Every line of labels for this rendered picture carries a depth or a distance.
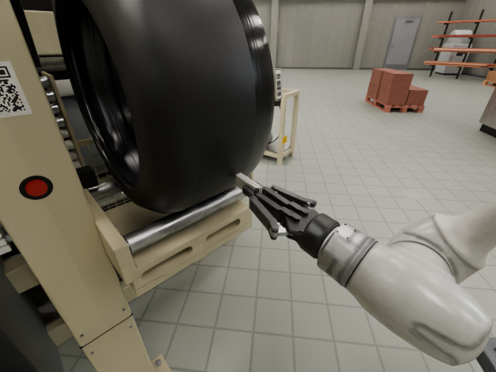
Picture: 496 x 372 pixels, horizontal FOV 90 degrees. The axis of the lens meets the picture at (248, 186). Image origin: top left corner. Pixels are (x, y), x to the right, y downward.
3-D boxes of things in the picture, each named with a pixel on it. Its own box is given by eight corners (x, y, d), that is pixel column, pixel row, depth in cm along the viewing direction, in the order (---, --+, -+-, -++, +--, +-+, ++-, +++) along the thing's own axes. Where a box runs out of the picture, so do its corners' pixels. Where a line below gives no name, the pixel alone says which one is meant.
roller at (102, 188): (84, 191, 68) (80, 186, 71) (90, 205, 70) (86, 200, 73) (193, 156, 89) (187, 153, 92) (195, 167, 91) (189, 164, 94)
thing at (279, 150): (280, 165, 295) (285, 94, 254) (240, 153, 325) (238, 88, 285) (294, 156, 319) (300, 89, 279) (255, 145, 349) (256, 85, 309)
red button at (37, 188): (30, 199, 43) (22, 184, 42) (29, 195, 44) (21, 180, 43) (51, 193, 45) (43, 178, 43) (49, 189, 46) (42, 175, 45)
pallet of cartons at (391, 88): (400, 101, 603) (410, 68, 567) (424, 114, 501) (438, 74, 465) (363, 100, 612) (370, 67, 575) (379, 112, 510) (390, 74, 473)
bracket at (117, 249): (126, 286, 51) (113, 251, 46) (76, 204, 76) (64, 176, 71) (142, 277, 53) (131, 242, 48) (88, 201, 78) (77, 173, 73)
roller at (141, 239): (122, 243, 51) (115, 235, 54) (128, 260, 53) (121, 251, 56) (246, 184, 71) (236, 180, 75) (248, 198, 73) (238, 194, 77)
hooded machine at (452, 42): (461, 75, 1035) (480, 29, 953) (443, 75, 1042) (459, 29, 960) (449, 73, 1106) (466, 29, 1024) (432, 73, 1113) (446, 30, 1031)
